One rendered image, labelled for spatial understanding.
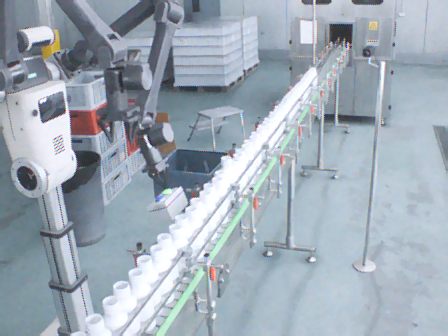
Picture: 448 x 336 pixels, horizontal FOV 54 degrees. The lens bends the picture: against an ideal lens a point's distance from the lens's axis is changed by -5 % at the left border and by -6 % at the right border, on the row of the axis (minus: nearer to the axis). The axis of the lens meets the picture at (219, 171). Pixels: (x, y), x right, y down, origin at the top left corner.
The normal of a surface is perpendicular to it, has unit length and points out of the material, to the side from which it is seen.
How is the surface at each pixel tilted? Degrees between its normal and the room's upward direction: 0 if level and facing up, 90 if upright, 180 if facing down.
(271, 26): 90
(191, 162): 90
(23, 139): 101
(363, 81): 90
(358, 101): 90
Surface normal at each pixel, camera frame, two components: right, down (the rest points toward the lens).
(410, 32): -0.32, 0.36
